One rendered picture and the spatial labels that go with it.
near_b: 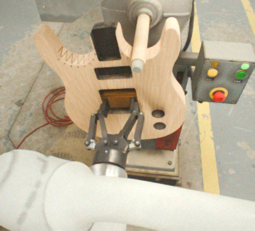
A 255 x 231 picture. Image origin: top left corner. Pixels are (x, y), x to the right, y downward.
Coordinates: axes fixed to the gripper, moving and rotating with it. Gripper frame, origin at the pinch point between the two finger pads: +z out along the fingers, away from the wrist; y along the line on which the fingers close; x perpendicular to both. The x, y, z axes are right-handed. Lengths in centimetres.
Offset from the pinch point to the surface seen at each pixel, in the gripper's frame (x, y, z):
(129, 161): -78, -13, 25
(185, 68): -21.2, 19.0, 37.8
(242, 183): -120, 56, 33
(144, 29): 16.8, 8.3, 8.4
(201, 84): -11.2, 23.5, 17.3
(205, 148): -115, 34, 57
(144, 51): 16.2, 8.6, 0.2
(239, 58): -2.3, 34.4, 18.5
